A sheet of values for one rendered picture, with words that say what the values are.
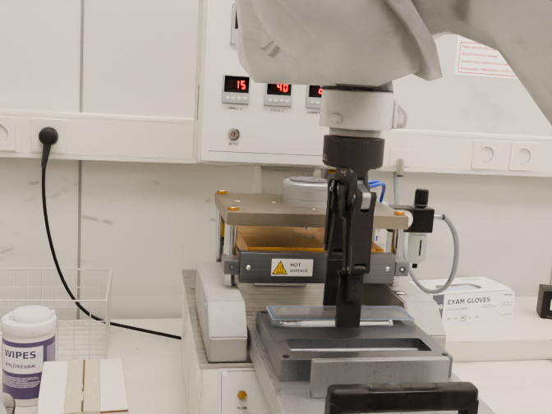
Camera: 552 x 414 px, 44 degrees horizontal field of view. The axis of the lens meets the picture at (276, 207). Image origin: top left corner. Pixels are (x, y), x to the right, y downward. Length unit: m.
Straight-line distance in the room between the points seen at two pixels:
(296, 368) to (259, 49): 0.34
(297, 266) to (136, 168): 0.67
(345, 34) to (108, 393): 0.80
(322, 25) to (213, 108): 0.85
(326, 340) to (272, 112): 0.48
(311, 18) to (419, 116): 1.38
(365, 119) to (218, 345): 0.34
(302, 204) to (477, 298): 0.67
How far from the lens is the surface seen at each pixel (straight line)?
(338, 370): 0.73
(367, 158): 0.82
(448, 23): 0.33
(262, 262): 0.97
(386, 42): 0.32
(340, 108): 0.81
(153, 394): 1.25
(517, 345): 1.55
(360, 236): 0.80
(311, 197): 1.03
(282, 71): 0.74
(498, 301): 1.63
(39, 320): 1.18
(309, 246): 1.01
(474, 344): 1.50
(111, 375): 1.10
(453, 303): 1.56
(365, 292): 1.14
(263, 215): 0.97
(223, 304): 0.92
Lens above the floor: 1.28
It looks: 10 degrees down
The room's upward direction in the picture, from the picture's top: 4 degrees clockwise
